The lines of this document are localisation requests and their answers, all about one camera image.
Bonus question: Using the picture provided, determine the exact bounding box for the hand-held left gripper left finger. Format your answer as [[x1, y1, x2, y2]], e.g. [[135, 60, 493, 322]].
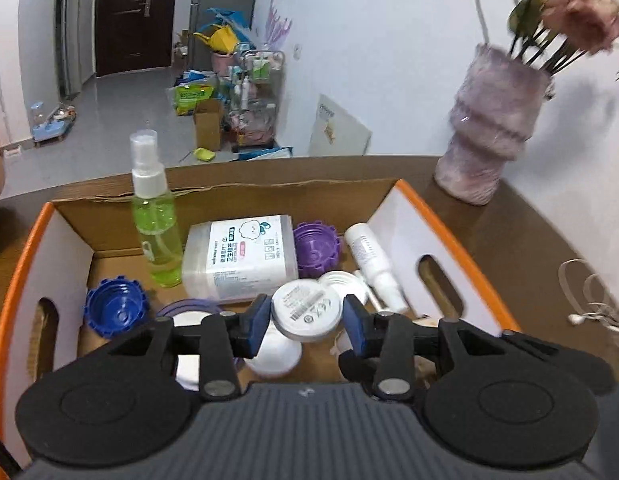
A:
[[110, 294, 273, 402]]

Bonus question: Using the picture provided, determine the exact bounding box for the blue and white packet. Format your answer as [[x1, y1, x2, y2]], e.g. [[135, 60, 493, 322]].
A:
[[234, 147, 293, 161]]

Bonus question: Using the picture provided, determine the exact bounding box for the white board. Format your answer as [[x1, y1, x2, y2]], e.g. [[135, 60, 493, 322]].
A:
[[309, 93, 373, 158]]

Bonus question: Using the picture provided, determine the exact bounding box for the white round pad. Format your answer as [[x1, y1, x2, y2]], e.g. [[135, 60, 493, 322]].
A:
[[246, 322, 302, 379]]

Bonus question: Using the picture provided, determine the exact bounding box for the blue pet feeder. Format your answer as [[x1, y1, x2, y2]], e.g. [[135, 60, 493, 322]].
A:
[[31, 102, 76, 147]]

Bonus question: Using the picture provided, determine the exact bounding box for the yellow watering can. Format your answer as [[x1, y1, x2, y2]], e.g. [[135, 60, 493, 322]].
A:
[[194, 25, 238, 54]]

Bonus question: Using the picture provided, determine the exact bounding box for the orange-rimmed cardboard box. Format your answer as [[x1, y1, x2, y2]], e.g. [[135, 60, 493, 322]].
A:
[[0, 178, 521, 467]]

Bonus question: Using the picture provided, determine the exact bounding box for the white earphone cable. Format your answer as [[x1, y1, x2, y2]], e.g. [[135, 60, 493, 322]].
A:
[[558, 259, 619, 349]]

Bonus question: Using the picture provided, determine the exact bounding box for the white ribbed lid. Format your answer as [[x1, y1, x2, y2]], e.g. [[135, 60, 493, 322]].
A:
[[317, 271, 373, 312]]

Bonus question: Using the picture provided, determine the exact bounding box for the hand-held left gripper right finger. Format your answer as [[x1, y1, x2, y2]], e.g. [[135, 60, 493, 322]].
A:
[[342, 294, 506, 402]]

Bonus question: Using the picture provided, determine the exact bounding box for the wire storage trolley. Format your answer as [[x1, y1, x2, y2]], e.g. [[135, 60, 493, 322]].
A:
[[228, 50, 287, 152]]

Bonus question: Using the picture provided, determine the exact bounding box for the purple dried plant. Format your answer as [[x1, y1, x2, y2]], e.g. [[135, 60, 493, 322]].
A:
[[262, 0, 293, 52]]

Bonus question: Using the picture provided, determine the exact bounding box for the white plastic bottle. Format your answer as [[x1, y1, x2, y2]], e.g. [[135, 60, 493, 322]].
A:
[[344, 223, 410, 314]]

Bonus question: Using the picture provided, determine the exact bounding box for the grey metal door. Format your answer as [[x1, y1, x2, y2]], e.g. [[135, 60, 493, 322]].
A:
[[56, 0, 96, 99]]

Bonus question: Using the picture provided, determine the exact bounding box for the small brown cardboard box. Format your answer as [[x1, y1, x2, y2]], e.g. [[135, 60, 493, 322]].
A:
[[194, 99, 225, 152]]

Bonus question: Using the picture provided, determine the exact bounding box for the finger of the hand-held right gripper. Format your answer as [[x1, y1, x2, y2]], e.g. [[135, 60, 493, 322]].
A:
[[502, 330, 616, 396]]

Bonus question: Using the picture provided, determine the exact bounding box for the pale purple ribbed vase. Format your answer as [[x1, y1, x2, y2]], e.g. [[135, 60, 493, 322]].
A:
[[434, 44, 556, 206]]

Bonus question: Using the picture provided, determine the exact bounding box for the green plastic packet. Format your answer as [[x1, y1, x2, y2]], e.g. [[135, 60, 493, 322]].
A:
[[172, 84, 217, 117]]

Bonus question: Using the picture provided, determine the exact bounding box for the blue ribbed cap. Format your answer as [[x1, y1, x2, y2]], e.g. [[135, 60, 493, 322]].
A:
[[86, 276, 148, 339]]

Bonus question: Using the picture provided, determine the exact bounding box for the purple ribbed cap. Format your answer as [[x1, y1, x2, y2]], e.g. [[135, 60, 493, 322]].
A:
[[294, 221, 342, 280]]

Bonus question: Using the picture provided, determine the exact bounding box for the round white tin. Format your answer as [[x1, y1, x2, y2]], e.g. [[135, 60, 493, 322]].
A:
[[270, 280, 343, 344]]

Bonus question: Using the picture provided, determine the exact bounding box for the pink flower bouquet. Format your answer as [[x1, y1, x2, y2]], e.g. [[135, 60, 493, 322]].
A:
[[444, 0, 619, 87]]

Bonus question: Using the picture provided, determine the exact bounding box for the clear cotton swab box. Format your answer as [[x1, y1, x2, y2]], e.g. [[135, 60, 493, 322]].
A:
[[182, 215, 301, 304]]

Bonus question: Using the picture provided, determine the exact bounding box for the pink bucket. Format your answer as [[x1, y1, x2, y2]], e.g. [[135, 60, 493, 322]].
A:
[[210, 51, 237, 76]]

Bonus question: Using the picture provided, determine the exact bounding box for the green spray bottle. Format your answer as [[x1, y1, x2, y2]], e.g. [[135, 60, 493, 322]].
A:
[[130, 130, 184, 289]]

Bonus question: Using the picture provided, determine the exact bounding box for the dark brown door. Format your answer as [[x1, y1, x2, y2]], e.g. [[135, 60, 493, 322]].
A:
[[94, 0, 180, 77]]

